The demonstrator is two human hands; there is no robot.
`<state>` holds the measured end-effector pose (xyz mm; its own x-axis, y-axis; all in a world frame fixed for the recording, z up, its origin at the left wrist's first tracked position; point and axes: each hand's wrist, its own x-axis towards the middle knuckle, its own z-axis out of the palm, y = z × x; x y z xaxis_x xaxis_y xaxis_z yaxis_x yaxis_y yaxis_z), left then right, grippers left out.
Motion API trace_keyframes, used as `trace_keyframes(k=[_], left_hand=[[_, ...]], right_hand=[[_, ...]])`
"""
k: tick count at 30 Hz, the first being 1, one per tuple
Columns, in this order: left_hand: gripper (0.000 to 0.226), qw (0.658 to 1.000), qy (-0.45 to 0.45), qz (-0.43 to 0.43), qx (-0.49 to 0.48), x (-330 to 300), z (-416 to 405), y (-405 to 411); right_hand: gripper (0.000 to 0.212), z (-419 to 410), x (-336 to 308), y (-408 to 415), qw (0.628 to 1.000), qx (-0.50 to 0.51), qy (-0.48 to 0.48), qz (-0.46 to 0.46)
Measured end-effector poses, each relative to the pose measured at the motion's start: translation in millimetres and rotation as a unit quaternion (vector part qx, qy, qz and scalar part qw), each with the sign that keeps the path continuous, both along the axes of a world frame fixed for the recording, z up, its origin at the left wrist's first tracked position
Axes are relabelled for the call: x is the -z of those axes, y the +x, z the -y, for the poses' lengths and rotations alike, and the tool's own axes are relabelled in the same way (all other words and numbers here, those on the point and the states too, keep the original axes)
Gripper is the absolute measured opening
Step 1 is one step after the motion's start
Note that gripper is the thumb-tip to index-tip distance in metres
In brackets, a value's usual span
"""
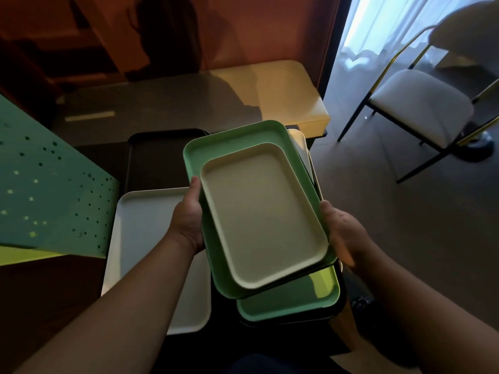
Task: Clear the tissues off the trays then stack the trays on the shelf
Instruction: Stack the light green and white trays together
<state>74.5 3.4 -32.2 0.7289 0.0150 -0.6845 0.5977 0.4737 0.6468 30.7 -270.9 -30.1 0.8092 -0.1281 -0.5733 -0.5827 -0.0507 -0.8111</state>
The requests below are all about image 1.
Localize person's left forearm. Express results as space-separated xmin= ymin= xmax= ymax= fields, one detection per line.
xmin=14 ymin=233 xmax=203 ymax=374

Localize person's dark trousers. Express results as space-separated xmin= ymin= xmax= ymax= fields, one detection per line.
xmin=230 ymin=354 xmax=340 ymax=374

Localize white cushioned metal chair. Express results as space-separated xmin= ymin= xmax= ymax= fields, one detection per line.
xmin=337 ymin=0 xmax=499 ymax=184

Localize person's right hand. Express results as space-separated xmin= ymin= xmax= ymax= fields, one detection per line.
xmin=319 ymin=199 xmax=375 ymax=269

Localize small pale cream tray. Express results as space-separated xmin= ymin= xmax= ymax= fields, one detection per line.
xmin=200 ymin=142 xmax=330 ymax=290

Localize green perforated metal shelf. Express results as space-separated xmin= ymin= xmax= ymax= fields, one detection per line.
xmin=0 ymin=93 xmax=121 ymax=266

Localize person's dark sneaker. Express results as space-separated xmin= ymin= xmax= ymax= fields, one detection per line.
xmin=349 ymin=293 xmax=395 ymax=347

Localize white tray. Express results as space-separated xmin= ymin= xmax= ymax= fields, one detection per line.
xmin=101 ymin=186 xmax=212 ymax=336

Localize black round stand base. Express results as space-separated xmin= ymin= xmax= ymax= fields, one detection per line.
xmin=454 ymin=122 xmax=496 ymax=162

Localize person's left hand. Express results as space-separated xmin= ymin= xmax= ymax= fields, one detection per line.
xmin=167 ymin=176 xmax=205 ymax=256

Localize dark brown tray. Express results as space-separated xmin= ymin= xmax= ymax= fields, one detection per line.
xmin=124 ymin=128 xmax=211 ymax=193

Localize person's right forearm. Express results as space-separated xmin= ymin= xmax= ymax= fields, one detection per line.
xmin=350 ymin=245 xmax=499 ymax=374

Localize green tray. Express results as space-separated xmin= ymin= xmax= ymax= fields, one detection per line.
xmin=182 ymin=119 xmax=338 ymax=300
xmin=236 ymin=264 xmax=340 ymax=322

